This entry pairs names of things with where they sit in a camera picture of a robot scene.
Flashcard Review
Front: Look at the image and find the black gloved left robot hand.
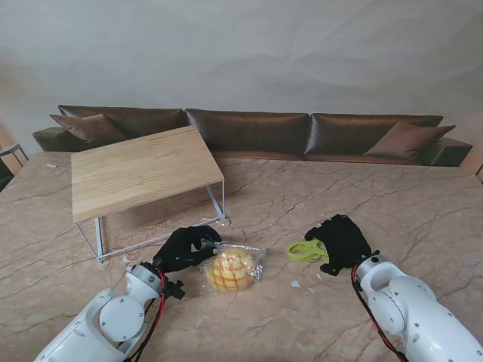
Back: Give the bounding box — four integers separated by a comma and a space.
152, 225, 223, 273

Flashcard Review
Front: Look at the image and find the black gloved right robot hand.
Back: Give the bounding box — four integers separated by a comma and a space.
303, 213, 373, 276

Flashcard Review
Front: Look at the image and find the green plastic sealing clip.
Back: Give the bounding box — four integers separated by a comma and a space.
287, 240, 330, 264

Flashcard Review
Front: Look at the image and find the clear plastic bread bag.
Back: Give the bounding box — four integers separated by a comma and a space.
198, 237, 271, 294

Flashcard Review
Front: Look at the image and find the brown leather cushion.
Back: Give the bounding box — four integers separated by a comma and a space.
50, 112, 128, 145
364, 120, 457, 158

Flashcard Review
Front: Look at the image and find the brown leather sofa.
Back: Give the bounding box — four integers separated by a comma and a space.
32, 104, 473, 167

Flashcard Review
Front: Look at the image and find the light wooden furniture edge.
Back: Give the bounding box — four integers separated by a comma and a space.
462, 150, 483, 186

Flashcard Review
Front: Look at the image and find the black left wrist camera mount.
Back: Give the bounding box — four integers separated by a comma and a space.
165, 279, 186, 301

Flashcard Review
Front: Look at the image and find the red cable on left arm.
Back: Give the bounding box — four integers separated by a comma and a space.
128, 268, 169, 362

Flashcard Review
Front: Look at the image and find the red cable on arm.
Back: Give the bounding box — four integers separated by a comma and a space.
128, 268, 169, 362
350, 263, 411, 362

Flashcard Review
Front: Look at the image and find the red cable on right arm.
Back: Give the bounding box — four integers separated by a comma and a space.
350, 263, 411, 362

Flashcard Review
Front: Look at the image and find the small wooden table white frame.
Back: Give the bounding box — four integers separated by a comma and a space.
70, 125, 229, 263

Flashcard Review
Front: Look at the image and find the chair with metal frame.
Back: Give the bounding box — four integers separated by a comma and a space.
0, 143, 30, 189

